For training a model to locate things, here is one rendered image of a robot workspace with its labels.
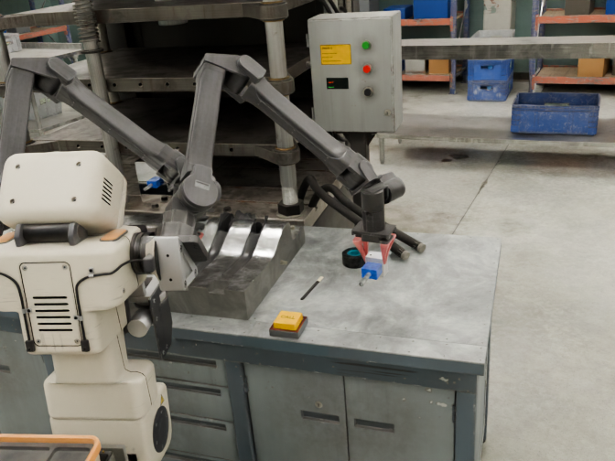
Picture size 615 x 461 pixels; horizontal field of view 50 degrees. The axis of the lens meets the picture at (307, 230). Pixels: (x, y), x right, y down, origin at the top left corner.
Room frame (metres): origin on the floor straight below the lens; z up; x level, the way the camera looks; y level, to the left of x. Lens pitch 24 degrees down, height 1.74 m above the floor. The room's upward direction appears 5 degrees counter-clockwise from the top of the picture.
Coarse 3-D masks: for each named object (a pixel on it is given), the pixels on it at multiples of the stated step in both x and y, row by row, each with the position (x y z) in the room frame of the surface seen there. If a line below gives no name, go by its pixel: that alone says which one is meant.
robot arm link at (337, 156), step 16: (240, 64) 1.60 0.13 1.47; (256, 64) 1.62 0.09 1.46; (256, 80) 1.60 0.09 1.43; (240, 96) 1.64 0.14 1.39; (256, 96) 1.61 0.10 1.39; (272, 96) 1.61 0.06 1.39; (272, 112) 1.60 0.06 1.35; (288, 112) 1.60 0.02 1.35; (288, 128) 1.60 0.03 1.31; (304, 128) 1.59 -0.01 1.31; (320, 128) 1.61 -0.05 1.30; (304, 144) 1.60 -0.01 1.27; (320, 144) 1.58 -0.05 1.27; (336, 144) 1.60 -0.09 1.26; (336, 160) 1.57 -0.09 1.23; (352, 160) 1.58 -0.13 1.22; (352, 176) 1.57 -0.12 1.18
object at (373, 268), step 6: (372, 252) 1.58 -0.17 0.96; (378, 252) 1.58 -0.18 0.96; (366, 258) 1.56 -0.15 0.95; (372, 258) 1.55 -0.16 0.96; (378, 258) 1.55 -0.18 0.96; (366, 264) 1.54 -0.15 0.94; (372, 264) 1.54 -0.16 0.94; (378, 264) 1.54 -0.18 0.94; (384, 264) 1.55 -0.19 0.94; (366, 270) 1.52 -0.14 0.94; (372, 270) 1.51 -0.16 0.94; (378, 270) 1.52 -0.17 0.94; (384, 270) 1.55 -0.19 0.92; (366, 276) 1.50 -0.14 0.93; (372, 276) 1.51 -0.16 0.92; (378, 276) 1.52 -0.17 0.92; (360, 282) 1.47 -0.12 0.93
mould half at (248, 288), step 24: (240, 240) 1.84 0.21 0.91; (264, 240) 1.82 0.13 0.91; (288, 240) 1.88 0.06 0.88; (216, 264) 1.74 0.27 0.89; (264, 264) 1.71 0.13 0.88; (192, 288) 1.61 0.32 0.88; (240, 288) 1.57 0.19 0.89; (264, 288) 1.68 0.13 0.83; (192, 312) 1.61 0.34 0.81; (216, 312) 1.58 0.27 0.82; (240, 312) 1.56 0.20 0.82
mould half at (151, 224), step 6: (126, 216) 2.12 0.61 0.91; (132, 216) 2.11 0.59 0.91; (138, 216) 2.11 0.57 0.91; (144, 216) 2.10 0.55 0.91; (150, 216) 2.10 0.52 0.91; (156, 216) 2.09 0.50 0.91; (162, 216) 2.09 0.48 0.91; (126, 222) 2.06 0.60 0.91; (132, 222) 2.05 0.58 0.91; (138, 222) 2.05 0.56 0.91; (144, 222) 2.04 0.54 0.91; (150, 222) 2.04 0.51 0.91; (156, 222) 2.04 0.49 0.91; (150, 228) 2.00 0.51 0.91; (132, 306) 1.62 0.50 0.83; (132, 312) 1.62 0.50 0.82
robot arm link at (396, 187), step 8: (360, 168) 1.56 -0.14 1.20; (368, 168) 1.57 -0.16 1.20; (368, 176) 1.55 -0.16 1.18; (376, 176) 1.57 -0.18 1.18; (384, 176) 1.61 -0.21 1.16; (392, 176) 1.62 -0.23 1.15; (368, 184) 1.57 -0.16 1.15; (384, 184) 1.58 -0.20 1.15; (392, 184) 1.59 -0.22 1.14; (400, 184) 1.60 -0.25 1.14; (352, 192) 1.58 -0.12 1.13; (392, 192) 1.57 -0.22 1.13; (400, 192) 1.59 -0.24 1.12; (392, 200) 1.58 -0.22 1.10
